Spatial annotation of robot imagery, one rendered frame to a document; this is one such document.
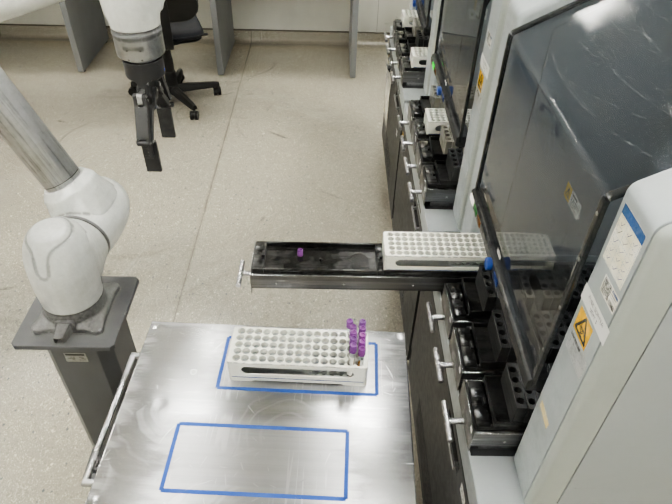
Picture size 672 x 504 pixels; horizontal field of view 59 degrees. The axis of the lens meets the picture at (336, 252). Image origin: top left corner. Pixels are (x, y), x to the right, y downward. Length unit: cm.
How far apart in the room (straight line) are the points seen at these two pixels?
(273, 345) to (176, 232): 179
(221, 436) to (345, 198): 212
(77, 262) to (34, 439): 100
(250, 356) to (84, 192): 66
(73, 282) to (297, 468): 72
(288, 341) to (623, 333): 70
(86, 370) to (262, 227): 146
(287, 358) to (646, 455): 69
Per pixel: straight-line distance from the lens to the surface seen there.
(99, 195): 167
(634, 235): 85
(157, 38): 119
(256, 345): 131
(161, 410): 130
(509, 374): 130
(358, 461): 120
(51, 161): 165
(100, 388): 183
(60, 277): 155
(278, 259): 160
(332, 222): 301
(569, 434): 109
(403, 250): 154
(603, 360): 95
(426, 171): 194
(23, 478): 233
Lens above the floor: 187
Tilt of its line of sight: 41 degrees down
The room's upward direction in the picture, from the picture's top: 2 degrees clockwise
